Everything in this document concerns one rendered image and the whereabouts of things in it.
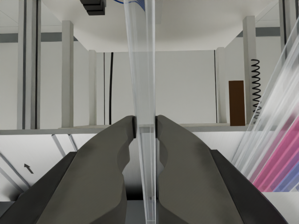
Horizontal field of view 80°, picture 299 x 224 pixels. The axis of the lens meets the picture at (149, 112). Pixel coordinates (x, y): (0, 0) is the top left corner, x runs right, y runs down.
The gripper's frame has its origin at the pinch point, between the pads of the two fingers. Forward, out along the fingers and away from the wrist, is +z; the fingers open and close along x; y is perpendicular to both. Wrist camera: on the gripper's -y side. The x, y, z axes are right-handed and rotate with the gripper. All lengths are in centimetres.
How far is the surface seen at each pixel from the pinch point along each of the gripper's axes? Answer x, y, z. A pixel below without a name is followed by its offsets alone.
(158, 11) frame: 2.6, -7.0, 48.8
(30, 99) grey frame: -32.3, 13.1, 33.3
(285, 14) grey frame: 38, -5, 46
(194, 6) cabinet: 14, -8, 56
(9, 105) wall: -155, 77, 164
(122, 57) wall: -31, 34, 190
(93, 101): -29, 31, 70
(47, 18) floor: -97, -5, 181
